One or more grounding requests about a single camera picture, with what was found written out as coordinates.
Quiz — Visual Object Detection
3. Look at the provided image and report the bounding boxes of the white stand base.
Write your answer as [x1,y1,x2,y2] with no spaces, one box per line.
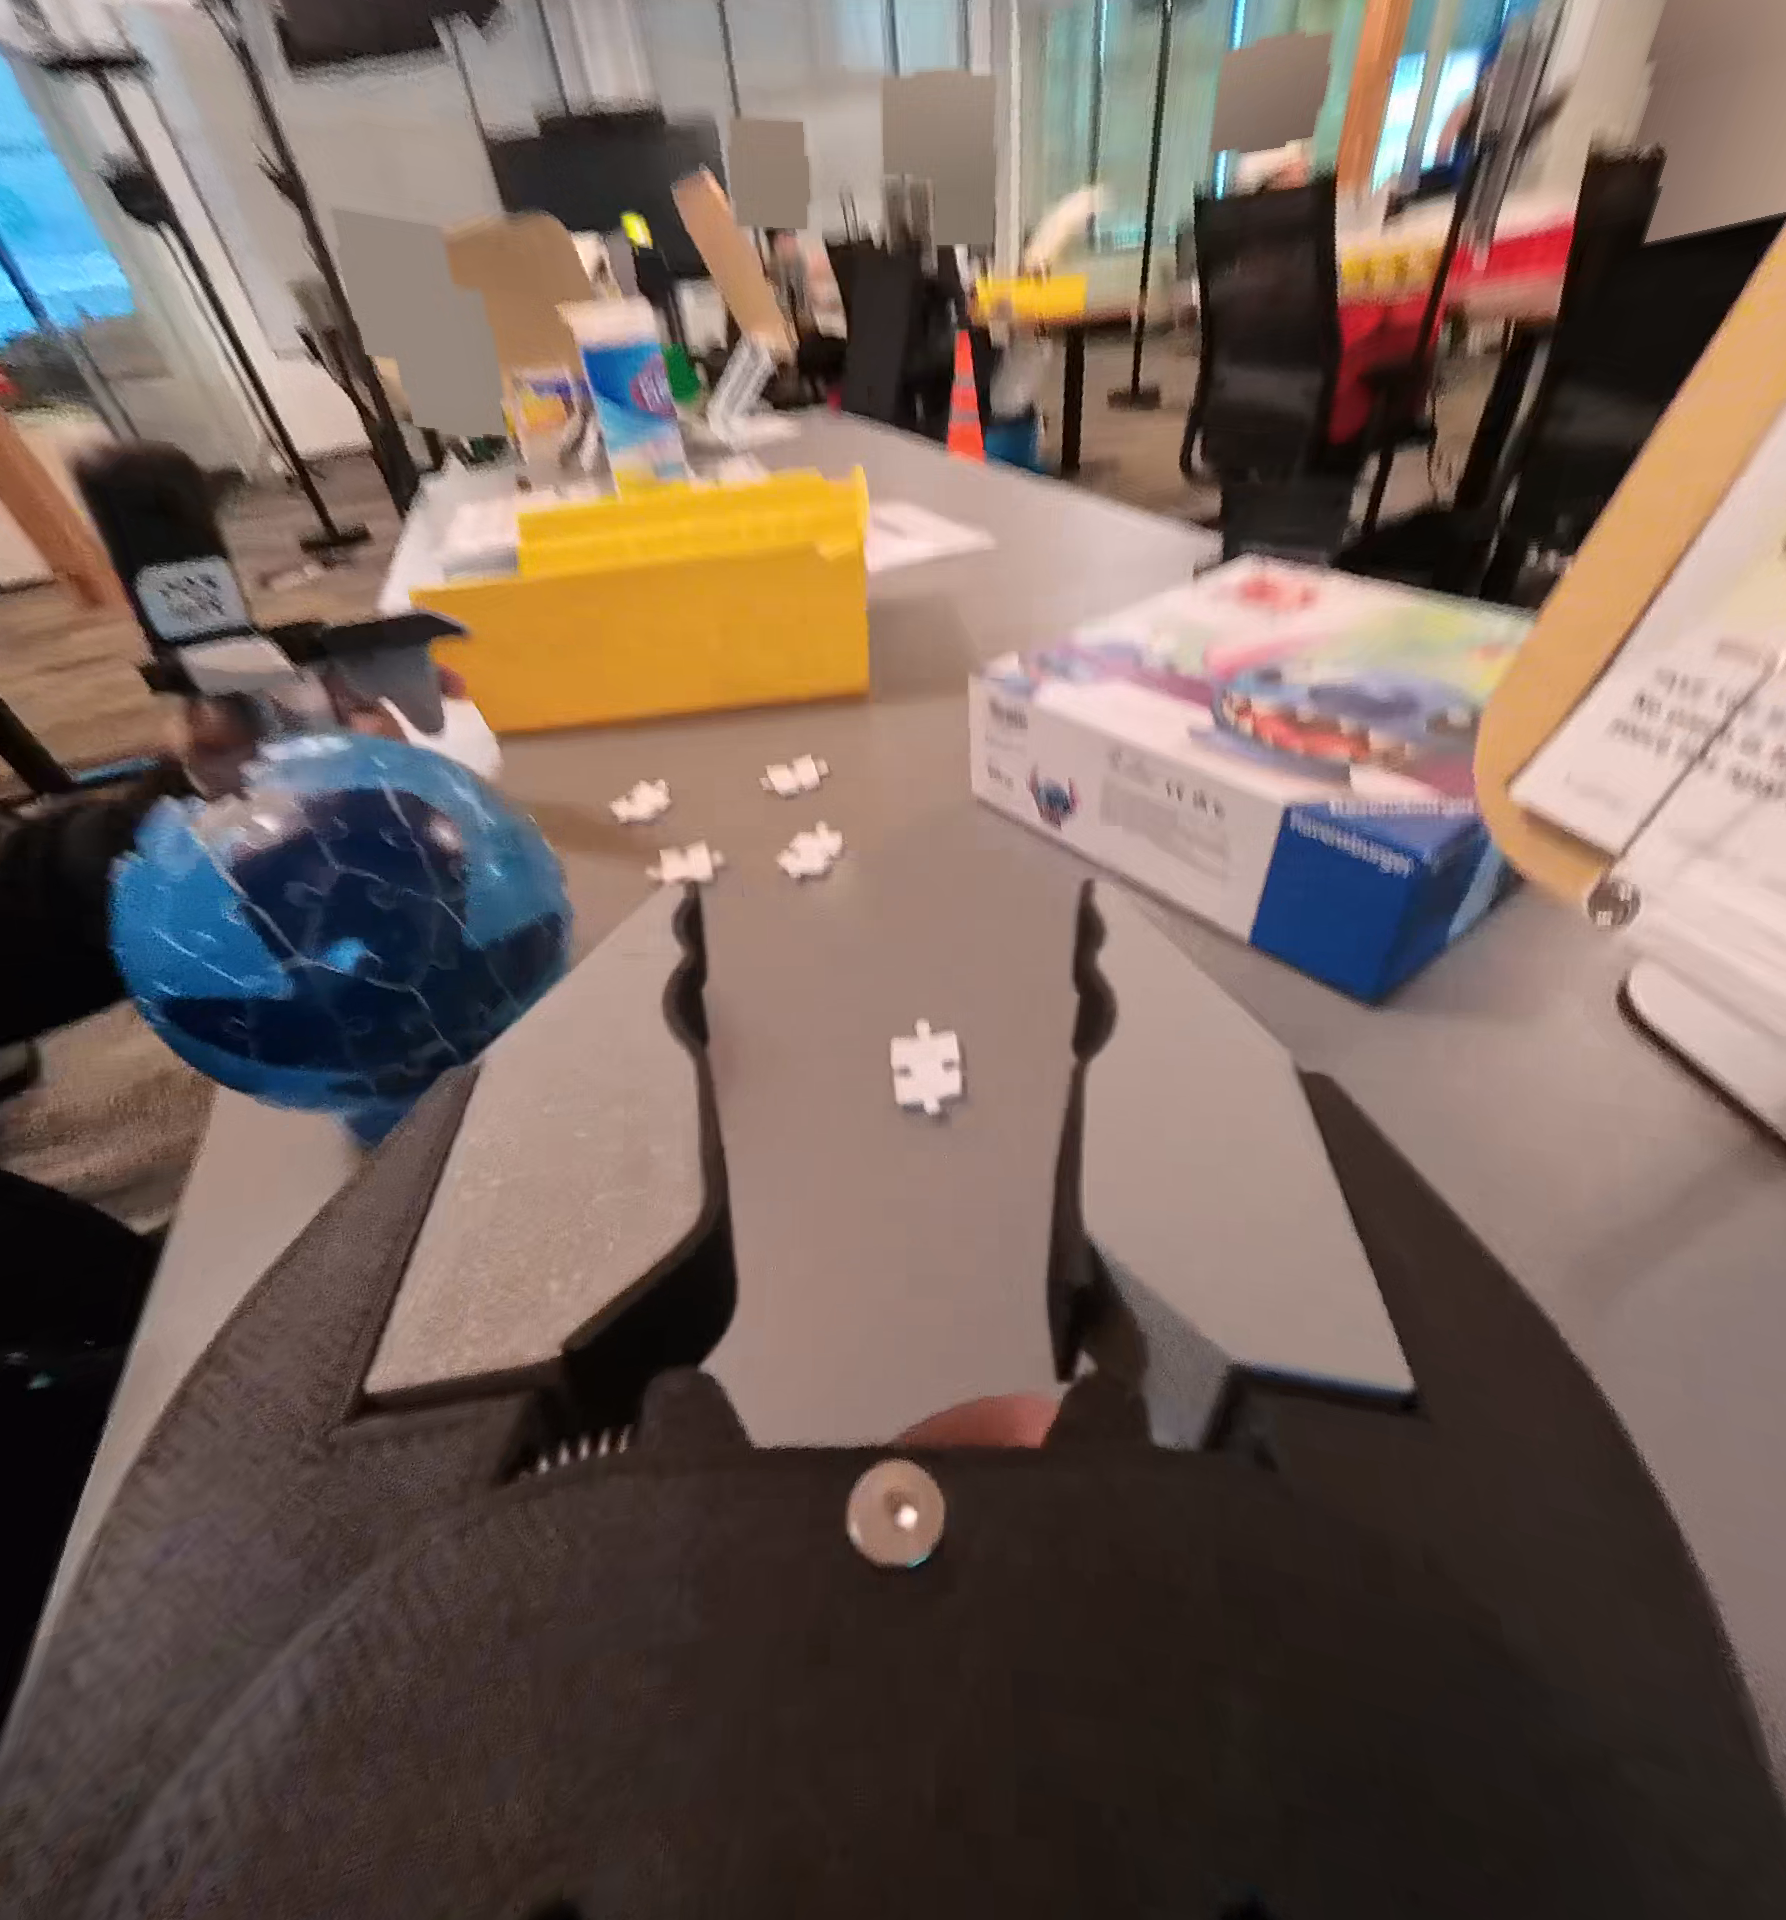
[1619,957,1786,1203]

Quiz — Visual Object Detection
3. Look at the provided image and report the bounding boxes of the printed instruction sheet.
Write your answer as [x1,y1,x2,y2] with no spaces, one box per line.
[1508,321,1786,970]

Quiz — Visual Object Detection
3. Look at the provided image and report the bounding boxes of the colourful puzzle box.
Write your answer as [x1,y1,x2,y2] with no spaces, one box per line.
[967,551,1528,1007]

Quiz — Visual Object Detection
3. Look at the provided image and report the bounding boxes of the small wipes canister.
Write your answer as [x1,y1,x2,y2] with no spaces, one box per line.
[499,367,601,492]

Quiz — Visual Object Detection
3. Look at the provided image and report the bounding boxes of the yellow plastic bin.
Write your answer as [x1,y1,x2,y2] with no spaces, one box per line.
[409,466,875,738]

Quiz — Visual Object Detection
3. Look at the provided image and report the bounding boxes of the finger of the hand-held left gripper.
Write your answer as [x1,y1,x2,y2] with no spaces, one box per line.
[270,611,469,738]
[390,693,505,782]

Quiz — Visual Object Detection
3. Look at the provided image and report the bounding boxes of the brown cardboard box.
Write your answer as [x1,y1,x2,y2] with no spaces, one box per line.
[444,210,598,396]
[669,170,801,364]

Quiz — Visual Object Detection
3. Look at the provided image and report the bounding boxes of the person's black clothing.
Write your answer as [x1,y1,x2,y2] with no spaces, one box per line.
[0,1133,166,1885]

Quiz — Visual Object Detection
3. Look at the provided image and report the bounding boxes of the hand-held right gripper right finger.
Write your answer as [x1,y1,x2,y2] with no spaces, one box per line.
[1049,876,1419,1403]

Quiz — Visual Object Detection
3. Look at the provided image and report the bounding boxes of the white wipes canister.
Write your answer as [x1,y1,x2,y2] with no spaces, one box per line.
[553,294,691,495]

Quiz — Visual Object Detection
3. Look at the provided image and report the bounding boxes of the black tripod stand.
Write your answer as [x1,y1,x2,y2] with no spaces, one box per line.
[22,41,373,551]
[196,0,428,514]

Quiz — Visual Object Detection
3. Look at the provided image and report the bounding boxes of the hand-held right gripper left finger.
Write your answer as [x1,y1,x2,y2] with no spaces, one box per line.
[362,885,738,1407]

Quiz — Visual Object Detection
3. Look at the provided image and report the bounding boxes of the blue puzzle ball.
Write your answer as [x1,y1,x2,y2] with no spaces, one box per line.
[107,732,573,1120]

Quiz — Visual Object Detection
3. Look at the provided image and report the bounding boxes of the black office chair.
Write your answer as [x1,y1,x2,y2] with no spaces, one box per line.
[1180,178,1357,560]
[1469,147,1786,606]
[827,233,974,441]

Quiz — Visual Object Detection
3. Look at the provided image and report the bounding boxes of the wooden clipboard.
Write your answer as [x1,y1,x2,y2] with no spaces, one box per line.
[1475,195,1786,906]

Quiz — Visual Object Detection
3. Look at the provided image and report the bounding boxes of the white paper sheet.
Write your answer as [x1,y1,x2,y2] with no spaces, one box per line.
[862,501,1000,574]

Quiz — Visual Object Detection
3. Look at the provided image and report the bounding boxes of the red table cloth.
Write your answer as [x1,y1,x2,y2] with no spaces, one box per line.
[1332,208,1581,446]

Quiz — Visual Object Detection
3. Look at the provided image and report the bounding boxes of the person's left forearm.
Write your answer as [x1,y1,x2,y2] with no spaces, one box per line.
[0,772,198,1060]

